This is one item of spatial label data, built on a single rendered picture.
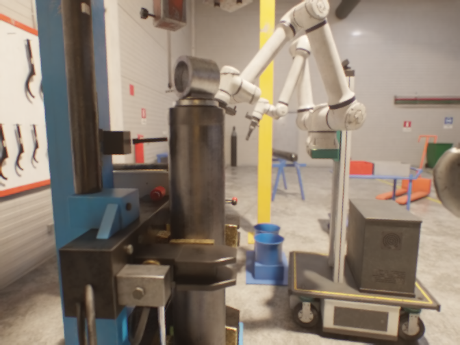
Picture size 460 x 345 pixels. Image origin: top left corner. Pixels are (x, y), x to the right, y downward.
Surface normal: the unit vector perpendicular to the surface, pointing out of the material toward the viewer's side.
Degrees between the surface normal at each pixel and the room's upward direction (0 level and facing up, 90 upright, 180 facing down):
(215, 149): 90
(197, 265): 90
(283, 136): 90
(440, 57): 90
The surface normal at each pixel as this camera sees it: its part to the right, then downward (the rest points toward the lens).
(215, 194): 0.69, 0.10
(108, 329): -0.07, 0.14
